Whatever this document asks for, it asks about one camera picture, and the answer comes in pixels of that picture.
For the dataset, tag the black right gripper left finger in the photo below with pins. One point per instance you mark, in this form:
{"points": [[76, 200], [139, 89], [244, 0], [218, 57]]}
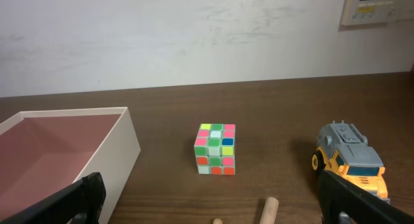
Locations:
{"points": [[80, 202]]}

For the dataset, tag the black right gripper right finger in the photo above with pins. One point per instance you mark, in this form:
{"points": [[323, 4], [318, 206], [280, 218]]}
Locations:
{"points": [[343, 202]]}

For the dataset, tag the yellow grey toy truck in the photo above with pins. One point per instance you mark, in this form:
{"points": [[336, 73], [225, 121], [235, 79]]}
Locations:
{"points": [[342, 149]]}

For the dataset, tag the white box pink interior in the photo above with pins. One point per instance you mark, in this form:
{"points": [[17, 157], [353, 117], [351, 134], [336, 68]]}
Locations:
{"points": [[45, 151]]}

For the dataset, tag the wooden yellow rattle drum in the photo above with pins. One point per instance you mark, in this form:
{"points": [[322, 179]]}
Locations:
{"points": [[261, 210]]}

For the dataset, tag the colourful puzzle cube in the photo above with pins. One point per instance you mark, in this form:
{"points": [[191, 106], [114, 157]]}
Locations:
{"points": [[214, 149]]}

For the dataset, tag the beige wall control panel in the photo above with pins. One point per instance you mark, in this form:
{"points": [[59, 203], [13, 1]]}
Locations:
{"points": [[366, 12]]}

